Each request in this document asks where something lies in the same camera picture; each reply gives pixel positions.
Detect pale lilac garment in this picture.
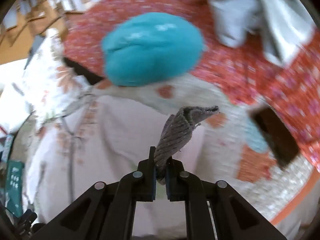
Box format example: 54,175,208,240
23,95,205,239

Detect heart patterned quilt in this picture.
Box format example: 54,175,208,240
95,74,319,226

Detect turquoise folded garment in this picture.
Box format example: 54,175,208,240
101,12,205,87

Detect teal cardboard box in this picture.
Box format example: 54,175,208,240
5,160,24,217

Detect red floral pillow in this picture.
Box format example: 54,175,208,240
65,0,319,168

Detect wooden headboard rail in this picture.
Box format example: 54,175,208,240
1,0,100,48

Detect white floral pillow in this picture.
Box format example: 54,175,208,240
1,28,89,137

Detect white grey crumpled clothes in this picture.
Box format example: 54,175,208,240
208,0,316,68

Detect grey ribbed knit sock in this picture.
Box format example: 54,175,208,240
154,106,219,185

